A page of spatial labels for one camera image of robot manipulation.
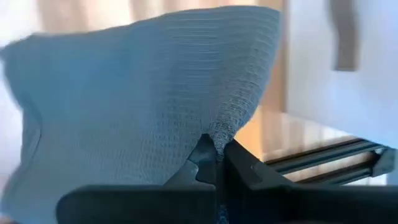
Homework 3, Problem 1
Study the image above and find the dark grey towel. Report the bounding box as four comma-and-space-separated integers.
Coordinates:
0, 5, 282, 224

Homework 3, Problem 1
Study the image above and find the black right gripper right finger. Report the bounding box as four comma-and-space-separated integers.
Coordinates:
222, 139, 398, 224

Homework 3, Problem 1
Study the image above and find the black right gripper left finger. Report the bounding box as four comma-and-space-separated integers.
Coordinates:
55, 133, 219, 224

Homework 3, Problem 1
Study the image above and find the black metal rig frame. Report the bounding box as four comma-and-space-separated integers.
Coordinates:
264, 138, 398, 187

